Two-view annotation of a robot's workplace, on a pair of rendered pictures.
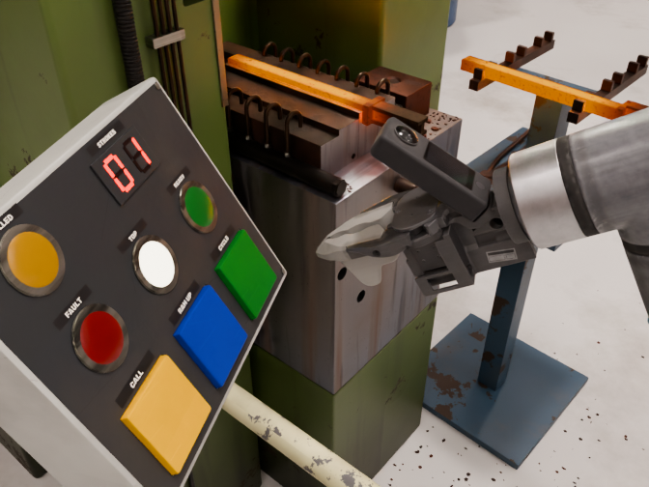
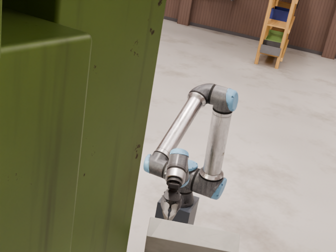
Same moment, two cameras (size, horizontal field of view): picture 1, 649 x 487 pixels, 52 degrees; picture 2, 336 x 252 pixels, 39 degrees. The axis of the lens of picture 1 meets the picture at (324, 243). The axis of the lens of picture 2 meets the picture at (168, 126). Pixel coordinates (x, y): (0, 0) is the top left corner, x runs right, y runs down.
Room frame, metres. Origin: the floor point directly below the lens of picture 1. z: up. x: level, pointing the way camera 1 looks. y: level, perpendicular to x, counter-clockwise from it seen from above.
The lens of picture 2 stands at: (1.01, 1.63, 2.18)
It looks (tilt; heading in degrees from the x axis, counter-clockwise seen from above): 22 degrees down; 256
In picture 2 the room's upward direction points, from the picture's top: 10 degrees clockwise
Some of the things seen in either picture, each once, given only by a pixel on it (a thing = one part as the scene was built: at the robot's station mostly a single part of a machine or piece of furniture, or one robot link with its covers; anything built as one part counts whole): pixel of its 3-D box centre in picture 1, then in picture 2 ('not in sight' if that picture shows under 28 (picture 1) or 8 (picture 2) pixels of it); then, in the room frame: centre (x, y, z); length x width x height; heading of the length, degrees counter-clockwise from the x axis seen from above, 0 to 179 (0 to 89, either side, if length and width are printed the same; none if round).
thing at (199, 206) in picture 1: (198, 207); not in sight; (0.58, 0.13, 1.09); 0.05 x 0.03 x 0.04; 140
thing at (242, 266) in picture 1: (244, 274); not in sight; (0.57, 0.09, 1.01); 0.07 x 0.05 x 0.07; 165
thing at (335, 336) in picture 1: (289, 206); not in sight; (1.18, 0.07, 0.69); 0.56 x 0.38 x 0.45; 50
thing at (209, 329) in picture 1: (210, 336); not in sight; (0.48, 0.12, 1.01); 0.07 x 0.05 x 0.07; 165
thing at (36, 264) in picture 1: (32, 260); not in sight; (0.40, 0.23, 1.16); 0.05 x 0.03 x 0.04; 140
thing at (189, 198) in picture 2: not in sight; (180, 193); (0.24, -0.91, 0.65); 0.19 x 0.19 x 0.10
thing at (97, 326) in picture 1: (101, 337); not in sight; (0.39, 0.18, 1.09); 0.05 x 0.03 x 0.04; 140
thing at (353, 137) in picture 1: (268, 100); not in sight; (1.13, 0.10, 0.96); 0.42 x 0.20 x 0.09; 50
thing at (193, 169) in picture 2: not in sight; (185, 175); (0.23, -0.91, 0.79); 0.17 x 0.15 x 0.18; 145
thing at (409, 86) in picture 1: (391, 96); not in sight; (1.17, -0.13, 0.95); 0.12 x 0.09 x 0.07; 50
